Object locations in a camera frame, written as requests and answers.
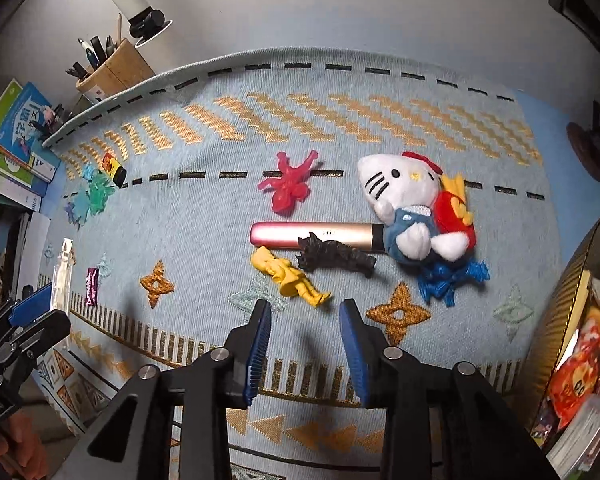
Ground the light blue toy figure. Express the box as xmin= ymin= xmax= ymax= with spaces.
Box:
xmin=65 ymin=190 xmax=91 ymax=229

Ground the black lamp clamp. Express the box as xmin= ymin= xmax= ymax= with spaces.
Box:
xmin=129 ymin=6 xmax=171 ymax=47

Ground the dark blue toy figure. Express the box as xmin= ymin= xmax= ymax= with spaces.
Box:
xmin=417 ymin=258 xmax=490 ymax=308

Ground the clear correction tape dispenser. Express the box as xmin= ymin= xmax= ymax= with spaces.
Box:
xmin=50 ymin=237 xmax=76 ymax=314

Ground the blue patterned table mat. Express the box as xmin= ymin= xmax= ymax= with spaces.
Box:
xmin=34 ymin=49 xmax=600 ymax=479

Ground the round brown stand base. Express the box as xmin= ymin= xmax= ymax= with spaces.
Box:
xmin=566 ymin=101 xmax=600 ymax=182

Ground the black toy figure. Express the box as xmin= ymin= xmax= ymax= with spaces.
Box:
xmin=297 ymin=232 xmax=376 ymax=278

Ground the orange snack packet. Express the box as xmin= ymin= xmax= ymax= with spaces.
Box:
xmin=548 ymin=313 xmax=600 ymax=430

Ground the red toy figure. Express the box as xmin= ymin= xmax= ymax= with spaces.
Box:
xmin=257 ymin=150 xmax=318 ymax=217

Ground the wooden pen holder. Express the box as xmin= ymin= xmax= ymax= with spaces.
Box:
xmin=66 ymin=14 xmax=155 ymax=104

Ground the round storage basket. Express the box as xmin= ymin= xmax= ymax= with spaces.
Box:
xmin=514 ymin=209 xmax=600 ymax=480

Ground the small cyan toy figure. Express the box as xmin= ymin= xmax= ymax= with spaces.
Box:
xmin=82 ymin=164 xmax=97 ymax=182

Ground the yellow toy figure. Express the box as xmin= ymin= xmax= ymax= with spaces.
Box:
xmin=250 ymin=247 xmax=332 ymax=308

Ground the yellow black glue tube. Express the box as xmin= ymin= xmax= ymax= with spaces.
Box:
xmin=100 ymin=152 xmax=126 ymax=188

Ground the hello kitty plush toy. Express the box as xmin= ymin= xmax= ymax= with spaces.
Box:
xmin=356 ymin=152 xmax=477 ymax=266

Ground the pink candy wrapper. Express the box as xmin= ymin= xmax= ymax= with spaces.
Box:
xmin=85 ymin=268 xmax=99 ymax=308

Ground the pink metallic tube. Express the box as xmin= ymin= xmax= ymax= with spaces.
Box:
xmin=248 ymin=220 xmax=387 ymax=254

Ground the teal toy figure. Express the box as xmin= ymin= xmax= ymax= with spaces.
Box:
xmin=87 ymin=171 xmax=116 ymax=216

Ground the stack of books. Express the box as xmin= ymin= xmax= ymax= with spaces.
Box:
xmin=0 ymin=79 xmax=60 ymax=212

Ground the person's left hand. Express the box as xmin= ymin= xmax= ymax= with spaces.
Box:
xmin=0 ymin=410 xmax=48 ymax=479

